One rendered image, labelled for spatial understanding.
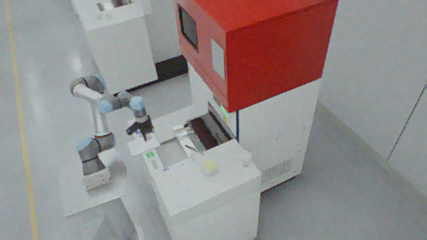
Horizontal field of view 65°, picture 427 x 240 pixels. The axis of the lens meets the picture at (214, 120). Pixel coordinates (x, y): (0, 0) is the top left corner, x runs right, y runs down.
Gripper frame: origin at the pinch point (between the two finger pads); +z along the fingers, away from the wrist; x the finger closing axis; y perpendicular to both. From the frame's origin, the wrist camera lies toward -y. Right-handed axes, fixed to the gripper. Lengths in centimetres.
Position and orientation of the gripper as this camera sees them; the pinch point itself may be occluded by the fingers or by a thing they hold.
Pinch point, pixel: (145, 141)
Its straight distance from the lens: 221.7
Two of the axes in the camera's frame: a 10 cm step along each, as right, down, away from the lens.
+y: 8.9, -3.5, 2.8
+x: -4.5, -6.2, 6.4
